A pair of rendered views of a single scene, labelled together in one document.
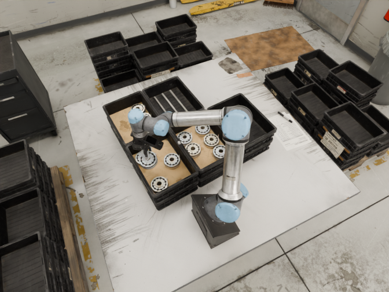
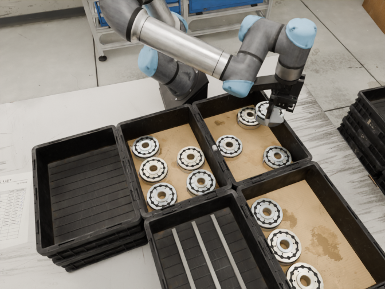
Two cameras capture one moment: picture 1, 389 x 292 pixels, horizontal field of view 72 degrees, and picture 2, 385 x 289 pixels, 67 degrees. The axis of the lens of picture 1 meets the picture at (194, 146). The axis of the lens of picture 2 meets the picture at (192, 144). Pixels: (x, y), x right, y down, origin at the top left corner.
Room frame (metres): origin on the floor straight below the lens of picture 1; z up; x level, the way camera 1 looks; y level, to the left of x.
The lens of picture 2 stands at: (1.56, 0.14, 1.75)
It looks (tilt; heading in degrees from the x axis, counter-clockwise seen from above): 54 degrees down; 192
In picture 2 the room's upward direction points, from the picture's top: 1 degrees counter-clockwise
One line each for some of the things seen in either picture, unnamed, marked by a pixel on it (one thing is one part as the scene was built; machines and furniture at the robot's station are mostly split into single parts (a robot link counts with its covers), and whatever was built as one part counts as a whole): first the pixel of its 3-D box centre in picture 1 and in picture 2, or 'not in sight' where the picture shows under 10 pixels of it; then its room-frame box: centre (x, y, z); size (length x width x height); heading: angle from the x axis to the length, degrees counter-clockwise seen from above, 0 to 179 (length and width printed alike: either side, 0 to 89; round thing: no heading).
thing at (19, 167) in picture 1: (22, 179); not in sight; (1.02, 1.38, 0.37); 0.40 x 0.30 x 0.45; 25
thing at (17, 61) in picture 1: (14, 94); not in sight; (1.89, 1.74, 0.45); 0.60 x 0.45 x 0.90; 25
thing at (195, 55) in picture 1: (191, 65); not in sight; (2.49, 0.03, 0.31); 0.40 x 0.30 x 0.34; 115
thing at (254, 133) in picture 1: (239, 124); (87, 188); (1.17, -0.31, 0.87); 0.40 x 0.30 x 0.11; 31
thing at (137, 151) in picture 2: (220, 151); (145, 146); (0.95, -0.17, 0.86); 0.10 x 0.10 x 0.01
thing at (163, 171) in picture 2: (211, 139); (153, 169); (1.04, -0.11, 0.86); 0.10 x 0.10 x 0.01
